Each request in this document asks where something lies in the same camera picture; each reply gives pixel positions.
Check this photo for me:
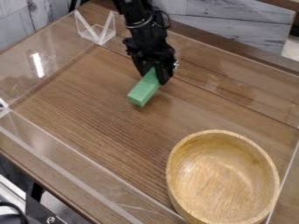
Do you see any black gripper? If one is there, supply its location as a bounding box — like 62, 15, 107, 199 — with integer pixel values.
122, 21, 181, 86

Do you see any green rectangular block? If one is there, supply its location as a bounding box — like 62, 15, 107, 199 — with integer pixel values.
127, 68, 162, 107

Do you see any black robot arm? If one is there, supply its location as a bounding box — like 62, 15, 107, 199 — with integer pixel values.
113, 0, 178, 85

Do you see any light wooden bowl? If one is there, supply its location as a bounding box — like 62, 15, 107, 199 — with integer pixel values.
166, 129, 281, 224

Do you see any clear acrylic corner bracket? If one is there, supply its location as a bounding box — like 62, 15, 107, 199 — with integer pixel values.
74, 10, 117, 46

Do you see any clear acrylic barrier wall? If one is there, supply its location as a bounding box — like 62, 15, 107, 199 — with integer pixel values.
0, 16, 299, 224

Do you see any black table leg bracket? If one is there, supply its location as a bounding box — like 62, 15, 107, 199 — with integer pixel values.
25, 183, 67, 224

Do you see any black cable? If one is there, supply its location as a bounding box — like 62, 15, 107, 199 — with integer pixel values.
0, 202, 31, 224

